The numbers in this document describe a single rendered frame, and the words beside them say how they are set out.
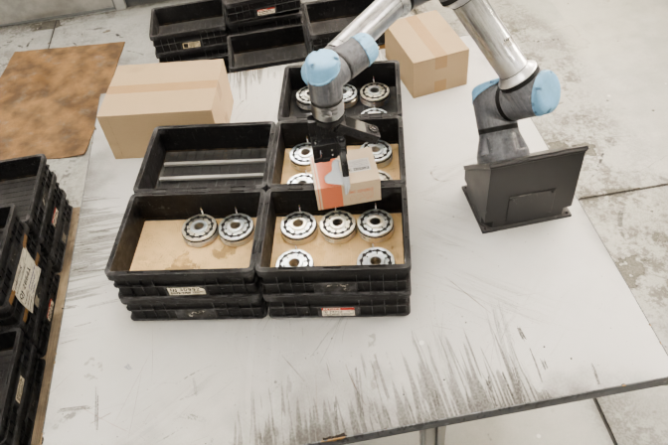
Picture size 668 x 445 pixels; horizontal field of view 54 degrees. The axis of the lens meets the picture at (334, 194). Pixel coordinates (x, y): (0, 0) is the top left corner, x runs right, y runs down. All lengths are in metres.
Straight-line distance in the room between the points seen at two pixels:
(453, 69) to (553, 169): 0.73
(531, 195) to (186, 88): 1.22
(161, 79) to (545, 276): 1.46
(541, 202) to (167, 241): 1.10
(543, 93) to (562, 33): 2.42
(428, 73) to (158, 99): 0.97
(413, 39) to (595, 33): 1.92
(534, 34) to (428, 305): 2.62
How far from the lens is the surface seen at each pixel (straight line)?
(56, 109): 4.14
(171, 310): 1.89
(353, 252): 1.80
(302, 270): 1.66
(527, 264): 1.97
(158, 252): 1.93
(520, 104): 1.84
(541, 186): 1.96
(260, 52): 3.43
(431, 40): 2.52
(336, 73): 1.40
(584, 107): 3.66
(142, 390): 1.85
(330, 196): 1.60
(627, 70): 3.99
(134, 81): 2.48
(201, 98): 2.30
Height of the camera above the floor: 2.24
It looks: 46 degrees down
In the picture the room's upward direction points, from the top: 7 degrees counter-clockwise
